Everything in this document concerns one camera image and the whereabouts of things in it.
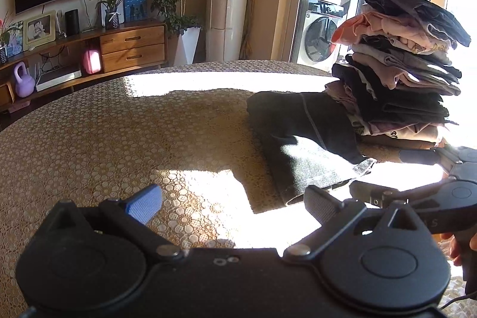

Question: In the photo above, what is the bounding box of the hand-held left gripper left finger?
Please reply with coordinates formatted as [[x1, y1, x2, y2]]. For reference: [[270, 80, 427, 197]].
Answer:
[[47, 184, 185, 263]]

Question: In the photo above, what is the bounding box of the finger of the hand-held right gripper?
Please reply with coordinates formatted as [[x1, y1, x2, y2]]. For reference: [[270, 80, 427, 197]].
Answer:
[[350, 179, 448, 209], [399, 147, 464, 177]]

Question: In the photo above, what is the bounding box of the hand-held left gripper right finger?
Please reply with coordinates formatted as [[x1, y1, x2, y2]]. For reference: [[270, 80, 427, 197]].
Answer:
[[282, 186, 420, 263]]

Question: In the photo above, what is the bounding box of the dark grey shirt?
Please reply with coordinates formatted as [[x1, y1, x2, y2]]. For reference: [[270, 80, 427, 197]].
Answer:
[[247, 91, 377, 207]]

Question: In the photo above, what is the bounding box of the stack of folded clothes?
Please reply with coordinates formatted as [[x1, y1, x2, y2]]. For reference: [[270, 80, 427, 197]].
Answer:
[[324, 0, 472, 149]]

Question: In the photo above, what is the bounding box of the person's right hand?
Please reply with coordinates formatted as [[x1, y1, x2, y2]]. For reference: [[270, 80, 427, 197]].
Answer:
[[440, 232, 463, 266]]

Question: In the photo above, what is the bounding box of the round table with lace cloth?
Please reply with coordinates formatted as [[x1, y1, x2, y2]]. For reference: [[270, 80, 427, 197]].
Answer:
[[0, 60, 477, 318]]

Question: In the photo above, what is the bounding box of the pink bag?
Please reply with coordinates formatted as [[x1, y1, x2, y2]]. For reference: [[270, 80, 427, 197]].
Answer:
[[82, 48, 103, 75]]

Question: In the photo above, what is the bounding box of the white flat box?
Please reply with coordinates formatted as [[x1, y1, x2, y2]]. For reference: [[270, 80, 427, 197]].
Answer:
[[35, 66, 82, 92]]

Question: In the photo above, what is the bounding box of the wooden TV cabinet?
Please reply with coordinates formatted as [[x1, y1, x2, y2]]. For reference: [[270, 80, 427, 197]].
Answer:
[[0, 20, 168, 114]]

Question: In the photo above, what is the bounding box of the washing machine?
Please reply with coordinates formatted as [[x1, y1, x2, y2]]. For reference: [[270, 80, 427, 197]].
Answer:
[[294, 0, 345, 67]]

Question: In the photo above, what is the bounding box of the purple kettlebell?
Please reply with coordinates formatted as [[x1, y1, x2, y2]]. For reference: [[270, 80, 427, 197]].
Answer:
[[14, 62, 36, 98]]

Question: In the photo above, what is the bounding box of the black speaker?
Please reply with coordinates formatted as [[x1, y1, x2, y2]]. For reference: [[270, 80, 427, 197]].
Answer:
[[65, 9, 80, 36]]

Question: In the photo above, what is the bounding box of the blue picture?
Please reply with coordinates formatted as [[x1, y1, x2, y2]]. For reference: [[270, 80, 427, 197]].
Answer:
[[124, 0, 148, 22]]

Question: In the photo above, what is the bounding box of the potted pink flower plant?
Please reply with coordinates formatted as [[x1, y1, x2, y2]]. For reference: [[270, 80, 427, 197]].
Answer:
[[0, 13, 12, 65]]

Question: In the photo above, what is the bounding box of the cartoon figure picture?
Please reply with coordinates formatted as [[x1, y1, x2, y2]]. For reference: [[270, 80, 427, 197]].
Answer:
[[5, 20, 25, 56]]

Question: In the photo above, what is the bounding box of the black cable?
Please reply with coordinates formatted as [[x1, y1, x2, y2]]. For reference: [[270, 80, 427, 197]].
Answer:
[[440, 294, 477, 308]]

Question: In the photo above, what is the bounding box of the yellow photo frame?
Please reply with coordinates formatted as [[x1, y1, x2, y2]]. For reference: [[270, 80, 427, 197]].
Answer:
[[23, 10, 56, 51]]

